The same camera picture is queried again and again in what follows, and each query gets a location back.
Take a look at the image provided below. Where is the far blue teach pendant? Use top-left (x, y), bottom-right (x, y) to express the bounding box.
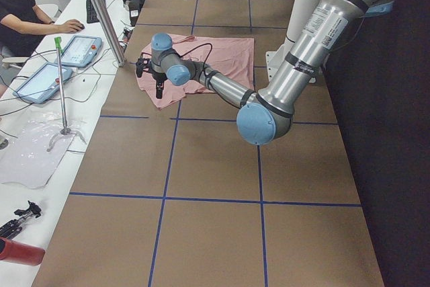
top-left (61, 35), bottom-right (103, 68)

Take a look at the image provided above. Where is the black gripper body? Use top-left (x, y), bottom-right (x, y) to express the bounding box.
top-left (153, 72), bottom-right (167, 89)

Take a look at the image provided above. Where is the clear plastic bag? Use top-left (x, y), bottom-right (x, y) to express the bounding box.
top-left (1, 112), bottom-right (85, 189)

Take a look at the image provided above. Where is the blue teach pendant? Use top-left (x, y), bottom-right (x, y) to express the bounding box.
top-left (61, 35), bottom-right (103, 68)
top-left (13, 63), bottom-right (60, 104)

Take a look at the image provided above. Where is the black label printer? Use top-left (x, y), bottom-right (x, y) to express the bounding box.
top-left (124, 0), bottom-right (145, 27)

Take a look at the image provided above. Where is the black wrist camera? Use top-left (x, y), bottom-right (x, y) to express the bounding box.
top-left (135, 58), bottom-right (151, 78)

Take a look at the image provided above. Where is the black folded tripod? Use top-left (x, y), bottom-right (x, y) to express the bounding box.
top-left (1, 200), bottom-right (42, 239)

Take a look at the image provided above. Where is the pink Snoopy t-shirt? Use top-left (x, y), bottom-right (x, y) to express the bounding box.
top-left (136, 34), bottom-right (254, 109)

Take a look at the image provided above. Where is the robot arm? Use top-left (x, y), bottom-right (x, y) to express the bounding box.
top-left (149, 0), bottom-right (394, 145)

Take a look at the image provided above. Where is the person's hand on mouse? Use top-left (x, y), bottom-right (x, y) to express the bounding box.
top-left (59, 19), bottom-right (84, 34)

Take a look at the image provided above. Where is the near blue teach pendant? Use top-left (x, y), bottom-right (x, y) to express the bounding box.
top-left (13, 63), bottom-right (60, 104)

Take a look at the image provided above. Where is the aluminium frame post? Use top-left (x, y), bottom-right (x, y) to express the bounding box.
top-left (91, 0), bottom-right (126, 67)

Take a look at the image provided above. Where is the metal reacher grabber stick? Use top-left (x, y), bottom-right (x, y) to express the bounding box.
top-left (46, 36), bottom-right (87, 152)

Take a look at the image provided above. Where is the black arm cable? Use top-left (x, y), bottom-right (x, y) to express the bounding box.
top-left (176, 42), bottom-right (214, 81)

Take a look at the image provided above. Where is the red cylinder bottle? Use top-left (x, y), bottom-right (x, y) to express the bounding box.
top-left (1, 237), bottom-right (45, 266)

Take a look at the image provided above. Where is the black keyboard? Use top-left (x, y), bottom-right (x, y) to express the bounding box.
top-left (86, 0), bottom-right (99, 24)

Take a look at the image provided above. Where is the seated person in black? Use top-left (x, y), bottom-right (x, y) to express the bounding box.
top-left (0, 0), bottom-right (85, 63)

